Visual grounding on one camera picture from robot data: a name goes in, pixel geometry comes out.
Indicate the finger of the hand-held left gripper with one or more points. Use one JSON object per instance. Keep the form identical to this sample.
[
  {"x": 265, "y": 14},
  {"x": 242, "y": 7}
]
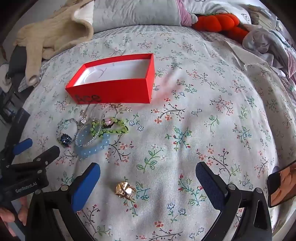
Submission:
[
  {"x": 49, "y": 154},
  {"x": 22, "y": 146}
]

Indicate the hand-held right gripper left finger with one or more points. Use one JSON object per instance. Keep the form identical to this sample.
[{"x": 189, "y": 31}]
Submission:
[{"x": 86, "y": 185}]

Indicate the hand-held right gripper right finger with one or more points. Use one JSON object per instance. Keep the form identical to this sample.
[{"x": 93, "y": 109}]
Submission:
[{"x": 208, "y": 183}]

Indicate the gold hair clip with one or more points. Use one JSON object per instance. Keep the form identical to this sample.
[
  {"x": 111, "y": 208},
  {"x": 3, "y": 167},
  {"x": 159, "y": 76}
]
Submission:
[{"x": 123, "y": 190}]

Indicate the silver crystal earring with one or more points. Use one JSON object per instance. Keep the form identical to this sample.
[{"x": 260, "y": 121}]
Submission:
[{"x": 83, "y": 120}]

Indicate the red cardboard box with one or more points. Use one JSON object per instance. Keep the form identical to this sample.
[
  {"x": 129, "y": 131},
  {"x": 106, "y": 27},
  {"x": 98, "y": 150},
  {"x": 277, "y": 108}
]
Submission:
[{"x": 115, "y": 90}]

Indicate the person's left hand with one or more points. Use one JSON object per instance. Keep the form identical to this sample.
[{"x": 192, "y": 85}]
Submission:
[{"x": 5, "y": 215}]

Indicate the black chair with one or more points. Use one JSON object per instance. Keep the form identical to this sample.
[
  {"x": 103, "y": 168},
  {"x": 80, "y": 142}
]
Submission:
[{"x": 9, "y": 102}]

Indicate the floral bedsheet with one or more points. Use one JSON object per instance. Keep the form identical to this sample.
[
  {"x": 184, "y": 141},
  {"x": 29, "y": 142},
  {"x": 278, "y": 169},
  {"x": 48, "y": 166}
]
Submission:
[{"x": 185, "y": 115}]

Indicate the smartphone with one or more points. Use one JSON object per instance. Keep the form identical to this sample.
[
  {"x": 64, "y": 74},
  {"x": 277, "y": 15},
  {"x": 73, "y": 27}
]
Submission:
[{"x": 281, "y": 187}]

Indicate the white cloth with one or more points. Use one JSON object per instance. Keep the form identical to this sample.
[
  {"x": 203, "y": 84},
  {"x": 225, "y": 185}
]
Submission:
[{"x": 3, "y": 75}]

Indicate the gold earring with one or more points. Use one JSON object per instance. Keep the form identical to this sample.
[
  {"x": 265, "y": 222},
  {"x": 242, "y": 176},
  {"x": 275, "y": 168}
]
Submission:
[{"x": 118, "y": 106}]

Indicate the dark grey cloth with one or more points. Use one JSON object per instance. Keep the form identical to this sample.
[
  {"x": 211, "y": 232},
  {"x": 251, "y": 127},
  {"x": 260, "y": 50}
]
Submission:
[{"x": 16, "y": 58}]

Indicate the beige knit garment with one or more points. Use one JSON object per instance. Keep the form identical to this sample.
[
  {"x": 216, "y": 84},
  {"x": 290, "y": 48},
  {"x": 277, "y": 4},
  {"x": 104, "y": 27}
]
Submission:
[{"x": 57, "y": 30}]

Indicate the grey crumpled cloth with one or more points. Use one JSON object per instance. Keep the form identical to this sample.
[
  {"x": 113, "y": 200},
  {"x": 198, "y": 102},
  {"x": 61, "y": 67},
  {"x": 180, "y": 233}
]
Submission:
[{"x": 266, "y": 44}]

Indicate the orange plush pumpkin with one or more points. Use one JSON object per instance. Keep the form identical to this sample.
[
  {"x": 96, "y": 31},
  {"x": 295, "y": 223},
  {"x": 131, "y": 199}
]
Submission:
[{"x": 215, "y": 23}]

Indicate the grey pillow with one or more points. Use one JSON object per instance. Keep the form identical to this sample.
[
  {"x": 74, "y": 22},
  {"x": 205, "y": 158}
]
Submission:
[{"x": 134, "y": 14}]

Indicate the pink striped cloth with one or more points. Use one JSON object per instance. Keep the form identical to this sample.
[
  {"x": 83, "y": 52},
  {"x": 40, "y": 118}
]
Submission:
[{"x": 185, "y": 14}]

